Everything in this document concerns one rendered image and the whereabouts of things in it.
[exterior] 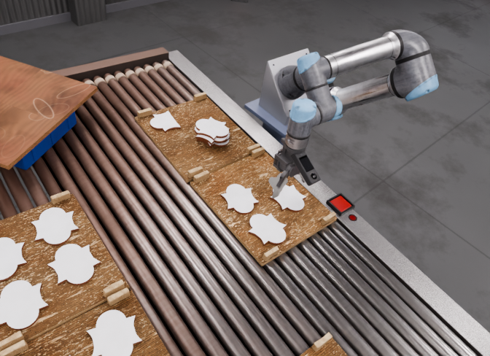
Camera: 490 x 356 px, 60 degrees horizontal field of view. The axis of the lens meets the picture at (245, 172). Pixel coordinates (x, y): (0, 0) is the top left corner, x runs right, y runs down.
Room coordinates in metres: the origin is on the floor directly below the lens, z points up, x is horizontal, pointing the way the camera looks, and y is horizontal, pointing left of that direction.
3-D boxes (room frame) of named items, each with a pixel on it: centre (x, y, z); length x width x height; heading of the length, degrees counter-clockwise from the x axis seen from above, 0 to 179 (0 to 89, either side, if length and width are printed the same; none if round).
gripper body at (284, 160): (1.09, -0.14, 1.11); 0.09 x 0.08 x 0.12; 46
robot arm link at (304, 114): (1.09, -0.14, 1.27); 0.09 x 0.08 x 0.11; 135
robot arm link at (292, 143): (1.08, -0.14, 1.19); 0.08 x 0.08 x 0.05
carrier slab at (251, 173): (1.03, -0.08, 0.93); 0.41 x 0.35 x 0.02; 46
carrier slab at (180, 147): (1.32, 0.22, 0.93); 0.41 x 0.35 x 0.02; 44
